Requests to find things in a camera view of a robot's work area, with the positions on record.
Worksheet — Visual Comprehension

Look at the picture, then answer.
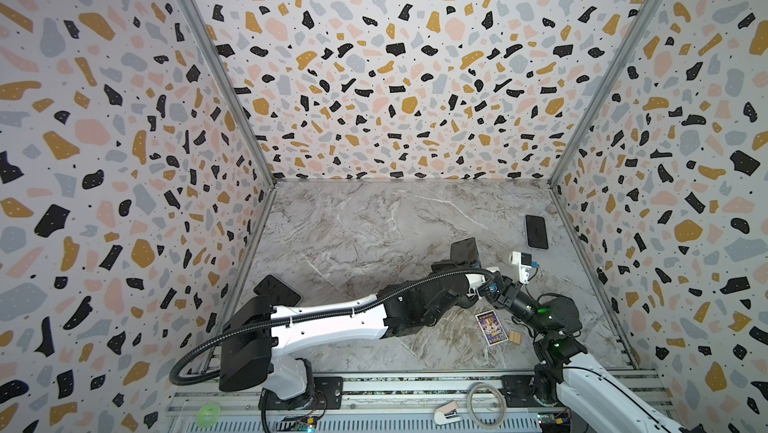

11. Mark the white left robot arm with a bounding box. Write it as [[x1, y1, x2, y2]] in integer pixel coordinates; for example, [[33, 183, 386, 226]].
[[218, 264, 494, 401]]

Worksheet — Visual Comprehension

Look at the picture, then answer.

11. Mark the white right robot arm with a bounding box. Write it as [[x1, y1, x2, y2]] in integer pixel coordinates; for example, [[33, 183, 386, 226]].
[[470, 273, 688, 432]]

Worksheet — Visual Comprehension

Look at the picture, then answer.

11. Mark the small phone in green case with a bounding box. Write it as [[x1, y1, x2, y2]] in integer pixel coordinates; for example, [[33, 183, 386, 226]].
[[525, 215, 549, 250]]

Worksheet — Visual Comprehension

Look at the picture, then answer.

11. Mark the black phone on table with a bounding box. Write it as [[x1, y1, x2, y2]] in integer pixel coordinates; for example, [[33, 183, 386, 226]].
[[253, 274, 302, 307]]

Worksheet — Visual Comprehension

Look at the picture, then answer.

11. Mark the purple playing card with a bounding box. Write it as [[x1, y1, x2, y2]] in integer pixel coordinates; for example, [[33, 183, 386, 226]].
[[475, 310, 509, 346]]

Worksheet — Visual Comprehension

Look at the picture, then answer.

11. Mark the small wooden block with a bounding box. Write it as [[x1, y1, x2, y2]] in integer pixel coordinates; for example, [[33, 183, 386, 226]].
[[508, 331, 523, 345]]

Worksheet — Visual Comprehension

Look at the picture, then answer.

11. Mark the white pink stapler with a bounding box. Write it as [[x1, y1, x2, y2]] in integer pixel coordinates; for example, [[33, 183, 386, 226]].
[[433, 401, 462, 426]]

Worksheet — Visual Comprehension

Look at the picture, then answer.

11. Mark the green tape roll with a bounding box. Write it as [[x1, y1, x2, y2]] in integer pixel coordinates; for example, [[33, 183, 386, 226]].
[[195, 402, 221, 429]]

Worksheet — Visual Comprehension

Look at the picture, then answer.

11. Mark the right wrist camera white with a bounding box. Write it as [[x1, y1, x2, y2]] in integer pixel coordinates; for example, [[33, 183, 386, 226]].
[[509, 251, 539, 285]]

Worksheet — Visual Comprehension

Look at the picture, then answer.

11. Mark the black corrugated cable conduit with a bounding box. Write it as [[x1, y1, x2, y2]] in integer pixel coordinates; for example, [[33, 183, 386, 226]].
[[169, 267, 499, 386]]

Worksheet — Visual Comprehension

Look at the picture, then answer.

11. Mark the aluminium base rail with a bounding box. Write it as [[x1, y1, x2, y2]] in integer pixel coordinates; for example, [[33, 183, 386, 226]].
[[164, 369, 679, 433]]

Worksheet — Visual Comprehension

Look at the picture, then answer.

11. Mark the coiled grey cable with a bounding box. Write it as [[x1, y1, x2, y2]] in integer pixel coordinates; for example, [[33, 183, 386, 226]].
[[466, 381, 509, 431]]

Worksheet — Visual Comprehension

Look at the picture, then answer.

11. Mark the aluminium corner post right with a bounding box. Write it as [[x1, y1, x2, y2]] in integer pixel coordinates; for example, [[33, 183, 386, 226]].
[[547, 0, 663, 190]]

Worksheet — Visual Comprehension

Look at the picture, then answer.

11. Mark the aluminium corner post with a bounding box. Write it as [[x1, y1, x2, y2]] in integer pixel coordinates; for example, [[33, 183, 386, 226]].
[[547, 0, 663, 190], [177, 0, 276, 191]]

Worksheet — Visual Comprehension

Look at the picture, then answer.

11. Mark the aluminium corner post left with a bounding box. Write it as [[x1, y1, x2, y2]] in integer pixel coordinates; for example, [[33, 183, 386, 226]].
[[177, 0, 276, 191]]

